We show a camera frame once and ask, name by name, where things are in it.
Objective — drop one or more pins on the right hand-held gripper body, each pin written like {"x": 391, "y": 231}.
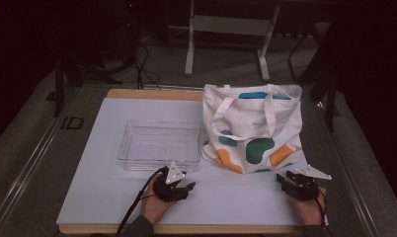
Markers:
{"x": 301, "y": 189}

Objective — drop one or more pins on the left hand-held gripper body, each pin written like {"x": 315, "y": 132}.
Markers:
{"x": 163, "y": 192}

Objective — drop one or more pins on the clear plastic box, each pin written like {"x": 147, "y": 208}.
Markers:
{"x": 160, "y": 144}

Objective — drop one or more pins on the white tote bag coloured blotches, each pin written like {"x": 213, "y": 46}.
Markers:
{"x": 252, "y": 125}

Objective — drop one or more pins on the person's left hand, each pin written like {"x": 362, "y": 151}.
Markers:
{"x": 153, "y": 207}

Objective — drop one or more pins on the person's right hand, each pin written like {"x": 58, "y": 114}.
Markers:
{"x": 311, "y": 212}

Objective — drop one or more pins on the black metal stand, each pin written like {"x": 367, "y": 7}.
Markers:
{"x": 60, "y": 85}

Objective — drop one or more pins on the white metal stand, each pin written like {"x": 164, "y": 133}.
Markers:
{"x": 229, "y": 24}

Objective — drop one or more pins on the dark equipment rack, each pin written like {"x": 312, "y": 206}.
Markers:
{"x": 130, "y": 29}

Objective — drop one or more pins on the metal floor rail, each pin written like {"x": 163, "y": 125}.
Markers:
{"x": 351, "y": 177}
{"x": 28, "y": 164}

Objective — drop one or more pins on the black chair frame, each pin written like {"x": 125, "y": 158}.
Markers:
{"x": 330, "y": 95}

